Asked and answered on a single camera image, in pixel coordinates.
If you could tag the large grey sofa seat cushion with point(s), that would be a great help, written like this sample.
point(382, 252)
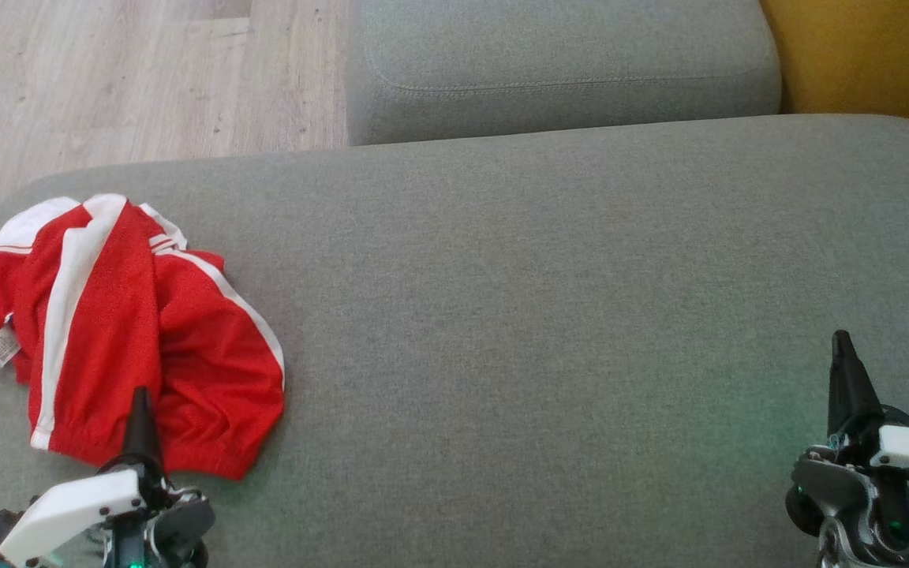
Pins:
point(518, 315)

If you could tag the small grey sofa cushion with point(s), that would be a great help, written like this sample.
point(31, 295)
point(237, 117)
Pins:
point(565, 63)

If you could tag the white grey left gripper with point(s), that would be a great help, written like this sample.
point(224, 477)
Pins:
point(76, 509)

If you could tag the red shorts with white trim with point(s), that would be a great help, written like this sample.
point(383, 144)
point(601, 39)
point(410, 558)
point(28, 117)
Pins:
point(202, 355)

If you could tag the mustard yellow upholstered panel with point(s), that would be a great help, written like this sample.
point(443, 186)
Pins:
point(880, 55)

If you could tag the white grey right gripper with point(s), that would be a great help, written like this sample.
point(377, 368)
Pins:
point(857, 489)

